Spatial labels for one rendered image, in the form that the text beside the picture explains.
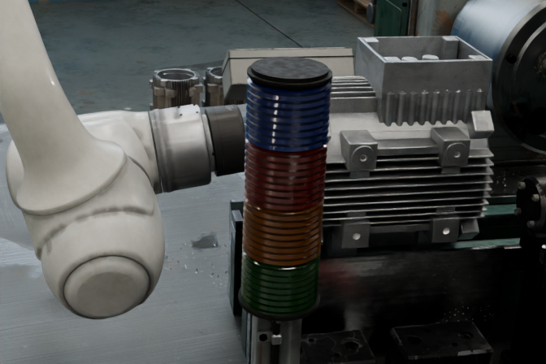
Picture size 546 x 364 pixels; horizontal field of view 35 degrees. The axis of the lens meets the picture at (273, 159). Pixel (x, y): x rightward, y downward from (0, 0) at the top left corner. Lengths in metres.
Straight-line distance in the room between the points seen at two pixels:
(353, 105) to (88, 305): 0.36
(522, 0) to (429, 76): 0.40
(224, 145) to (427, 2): 0.65
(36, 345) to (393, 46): 0.53
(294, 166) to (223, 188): 0.81
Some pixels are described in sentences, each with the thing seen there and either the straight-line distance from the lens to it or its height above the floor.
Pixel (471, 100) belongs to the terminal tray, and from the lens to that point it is 0.95.
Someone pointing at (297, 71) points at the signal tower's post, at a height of 1.22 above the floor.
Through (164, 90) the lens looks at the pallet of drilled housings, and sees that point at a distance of 3.46.
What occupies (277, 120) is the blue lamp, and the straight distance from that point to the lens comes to 0.59.
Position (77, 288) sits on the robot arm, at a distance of 0.73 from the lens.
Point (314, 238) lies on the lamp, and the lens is 0.64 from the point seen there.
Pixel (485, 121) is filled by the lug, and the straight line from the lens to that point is 0.94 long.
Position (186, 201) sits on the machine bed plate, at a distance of 1.37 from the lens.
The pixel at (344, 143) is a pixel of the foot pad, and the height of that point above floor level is 1.07.
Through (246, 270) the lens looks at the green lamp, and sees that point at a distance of 0.65.
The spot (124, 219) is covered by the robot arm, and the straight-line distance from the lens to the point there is 0.73.
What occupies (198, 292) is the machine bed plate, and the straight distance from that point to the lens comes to 1.13.
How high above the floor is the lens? 1.39
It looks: 23 degrees down
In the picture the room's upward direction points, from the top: 2 degrees clockwise
